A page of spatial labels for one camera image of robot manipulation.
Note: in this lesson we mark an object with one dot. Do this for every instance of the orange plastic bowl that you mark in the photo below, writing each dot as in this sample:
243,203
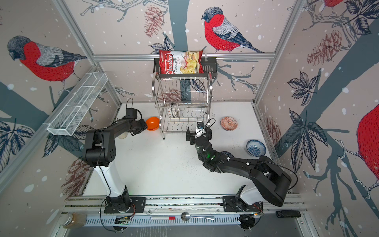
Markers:
153,123

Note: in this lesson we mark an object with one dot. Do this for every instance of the black remote device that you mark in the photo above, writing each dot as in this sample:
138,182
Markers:
288,214

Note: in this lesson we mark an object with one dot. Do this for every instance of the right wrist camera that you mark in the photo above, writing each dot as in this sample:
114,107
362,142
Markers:
200,126

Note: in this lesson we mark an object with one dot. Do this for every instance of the steel wire dish rack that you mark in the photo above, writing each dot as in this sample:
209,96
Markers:
191,93

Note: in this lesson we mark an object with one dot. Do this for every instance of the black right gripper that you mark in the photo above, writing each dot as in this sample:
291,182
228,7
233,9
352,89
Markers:
192,137

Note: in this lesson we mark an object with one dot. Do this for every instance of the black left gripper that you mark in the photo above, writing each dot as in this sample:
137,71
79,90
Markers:
144,126

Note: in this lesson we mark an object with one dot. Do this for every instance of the white lattice pattern bowl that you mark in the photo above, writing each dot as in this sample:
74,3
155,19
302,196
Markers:
175,112

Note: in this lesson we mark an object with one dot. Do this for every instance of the blue white floral bowl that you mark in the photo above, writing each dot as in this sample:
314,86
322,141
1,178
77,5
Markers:
255,148

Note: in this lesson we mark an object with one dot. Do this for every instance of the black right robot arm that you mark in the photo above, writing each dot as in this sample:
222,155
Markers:
271,181

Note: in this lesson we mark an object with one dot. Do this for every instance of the glass jar with lid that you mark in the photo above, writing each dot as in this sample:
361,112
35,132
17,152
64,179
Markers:
73,220

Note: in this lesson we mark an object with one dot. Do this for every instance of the red cassava chips bag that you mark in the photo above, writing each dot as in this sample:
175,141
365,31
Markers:
180,62

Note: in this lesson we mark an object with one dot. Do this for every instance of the metal spoon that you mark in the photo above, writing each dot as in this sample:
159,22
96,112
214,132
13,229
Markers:
185,216

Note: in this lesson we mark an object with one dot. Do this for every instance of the dark blue geometric bowl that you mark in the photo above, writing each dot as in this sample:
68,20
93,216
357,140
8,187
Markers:
228,154

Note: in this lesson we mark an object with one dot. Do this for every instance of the red patterned ceramic bowl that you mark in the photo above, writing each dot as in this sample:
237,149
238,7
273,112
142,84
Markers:
228,123

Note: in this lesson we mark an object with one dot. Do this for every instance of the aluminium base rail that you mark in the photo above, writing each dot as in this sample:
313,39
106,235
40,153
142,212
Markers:
157,211

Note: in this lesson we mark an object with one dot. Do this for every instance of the salt grinder with black cap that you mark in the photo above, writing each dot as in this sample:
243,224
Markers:
123,135

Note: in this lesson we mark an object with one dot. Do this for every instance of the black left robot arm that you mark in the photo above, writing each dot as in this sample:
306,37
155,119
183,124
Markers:
99,152

